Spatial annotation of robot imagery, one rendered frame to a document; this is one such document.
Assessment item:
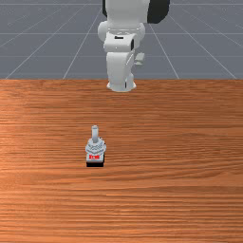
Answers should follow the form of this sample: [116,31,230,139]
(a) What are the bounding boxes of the grey toggle switch black base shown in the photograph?
[84,124,106,168]

